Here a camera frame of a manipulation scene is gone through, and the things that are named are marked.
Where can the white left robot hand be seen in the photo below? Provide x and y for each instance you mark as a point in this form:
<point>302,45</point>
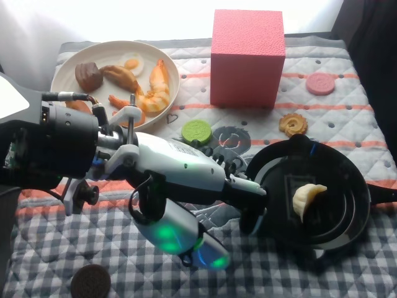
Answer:
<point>180,167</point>

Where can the black frying pan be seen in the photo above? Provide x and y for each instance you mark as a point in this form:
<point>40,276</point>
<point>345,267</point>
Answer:
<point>341,167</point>

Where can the red cube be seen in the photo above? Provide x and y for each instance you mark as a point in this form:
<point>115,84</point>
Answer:
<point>248,62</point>

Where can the green round toy cookie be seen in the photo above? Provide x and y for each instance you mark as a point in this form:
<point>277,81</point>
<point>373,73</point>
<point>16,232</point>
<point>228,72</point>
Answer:
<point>197,133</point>

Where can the large orange toy shrimp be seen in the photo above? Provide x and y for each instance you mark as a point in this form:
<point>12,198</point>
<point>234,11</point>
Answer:
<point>158,90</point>

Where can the orange toy fried shrimp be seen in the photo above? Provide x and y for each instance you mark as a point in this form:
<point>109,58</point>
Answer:
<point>119,101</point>

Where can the brown toy bread piece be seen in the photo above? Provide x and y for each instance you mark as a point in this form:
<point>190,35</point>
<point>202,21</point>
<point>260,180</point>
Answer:
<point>122,76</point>

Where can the toy fried egg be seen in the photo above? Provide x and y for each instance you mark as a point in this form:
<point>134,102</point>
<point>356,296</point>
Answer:
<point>135,65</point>

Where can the orange-brown toy sausage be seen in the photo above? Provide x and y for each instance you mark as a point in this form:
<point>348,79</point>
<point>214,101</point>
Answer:
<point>77,106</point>

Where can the yellow toy butter cookie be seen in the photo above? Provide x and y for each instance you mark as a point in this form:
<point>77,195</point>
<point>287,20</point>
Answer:
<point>293,125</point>

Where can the white toy dumpling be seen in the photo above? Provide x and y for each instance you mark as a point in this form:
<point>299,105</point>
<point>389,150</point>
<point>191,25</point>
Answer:
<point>305,198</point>

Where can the brown toy chocolate piece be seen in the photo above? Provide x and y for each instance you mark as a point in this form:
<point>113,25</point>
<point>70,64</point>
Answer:
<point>88,76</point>

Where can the cream round plate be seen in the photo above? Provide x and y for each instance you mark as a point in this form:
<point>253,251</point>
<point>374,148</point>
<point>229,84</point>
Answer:
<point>102,54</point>

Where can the dark chocolate sandwich cookie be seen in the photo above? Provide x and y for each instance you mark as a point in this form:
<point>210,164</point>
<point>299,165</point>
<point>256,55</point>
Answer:
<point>90,281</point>

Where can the pink round toy cookie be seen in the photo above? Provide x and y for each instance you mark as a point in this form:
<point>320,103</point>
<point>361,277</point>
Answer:
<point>320,83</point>

